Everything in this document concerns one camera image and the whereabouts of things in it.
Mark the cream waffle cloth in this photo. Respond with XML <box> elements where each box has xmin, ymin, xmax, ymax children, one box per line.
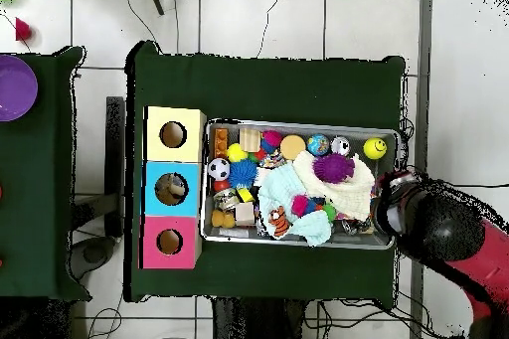
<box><xmin>292</xmin><ymin>150</ymin><xmax>377</xmax><ymax>222</ymax></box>

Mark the purple spiky toy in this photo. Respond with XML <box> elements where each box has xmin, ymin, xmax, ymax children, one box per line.
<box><xmin>312</xmin><ymin>152</ymin><xmax>356</xmax><ymax>185</ymax></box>

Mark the mint green waffle cloth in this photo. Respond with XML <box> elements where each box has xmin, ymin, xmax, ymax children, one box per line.
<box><xmin>256</xmin><ymin>163</ymin><xmax>333</xmax><ymax>248</ymax></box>

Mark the small red floor toy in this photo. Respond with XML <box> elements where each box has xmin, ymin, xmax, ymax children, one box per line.
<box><xmin>14</xmin><ymin>16</ymin><xmax>33</xmax><ymax>43</ymax></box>

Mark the shallow clear mesh bin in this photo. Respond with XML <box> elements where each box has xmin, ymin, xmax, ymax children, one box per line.
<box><xmin>200</xmin><ymin>117</ymin><xmax>401</xmax><ymax>252</ymax></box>

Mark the yellow smiley ball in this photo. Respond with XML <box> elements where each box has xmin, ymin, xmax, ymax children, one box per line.
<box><xmin>362</xmin><ymin>137</ymin><xmax>388</xmax><ymax>160</ymax></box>

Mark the blue globe ball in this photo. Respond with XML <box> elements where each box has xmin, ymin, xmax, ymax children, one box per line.
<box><xmin>306</xmin><ymin>133</ymin><xmax>331</xmax><ymax>157</ymax></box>

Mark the plain wooden cube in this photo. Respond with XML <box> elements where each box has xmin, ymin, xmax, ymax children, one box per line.
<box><xmin>254</xmin><ymin>167</ymin><xmax>271</xmax><ymax>188</ymax></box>

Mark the large blue spiky ball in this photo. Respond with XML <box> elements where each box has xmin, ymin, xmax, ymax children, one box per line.
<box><xmin>228</xmin><ymin>158</ymin><xmax>258</xmax><ymax>190</ymax></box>

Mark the yellow tennis ball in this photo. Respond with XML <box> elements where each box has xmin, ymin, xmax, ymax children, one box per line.
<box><xmin>226</xmin><ymin>142</ymin><xmax>250</xmax><ymax>164</ymax></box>

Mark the dark green table cloth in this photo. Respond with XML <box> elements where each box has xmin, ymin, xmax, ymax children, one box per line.
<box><xmin>122</xmin><ymin>40</ymin><xmax>407</xmax><ymax>303</ymax></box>
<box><xmin>0</xmin><ymin>45</ymin><xmax>92</xmax><ymax>301</ymax></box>

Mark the small soccer ball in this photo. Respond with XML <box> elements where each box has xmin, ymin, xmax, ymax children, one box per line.
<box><xmin>207</xmin><ymin>157</ymin><xmax>232</xmax><ymax>181</ymax></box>

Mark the purple bowl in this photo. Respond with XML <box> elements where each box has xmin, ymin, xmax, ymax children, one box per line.
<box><xmin>0</xmin><ymin>54</ymin><xmax>40</xmax><ymax>123</ymax></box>

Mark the black power cable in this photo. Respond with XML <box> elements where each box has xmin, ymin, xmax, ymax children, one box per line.
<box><xmin>448</xmin><ymin>181</ymin><xmax>509</xmax><ymax>190</ymax></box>

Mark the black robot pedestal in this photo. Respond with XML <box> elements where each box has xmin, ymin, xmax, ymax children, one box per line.
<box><xmin>212</xmin><ymin>296</ymin><xmax>307</xmax><ymax>339</ymax></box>

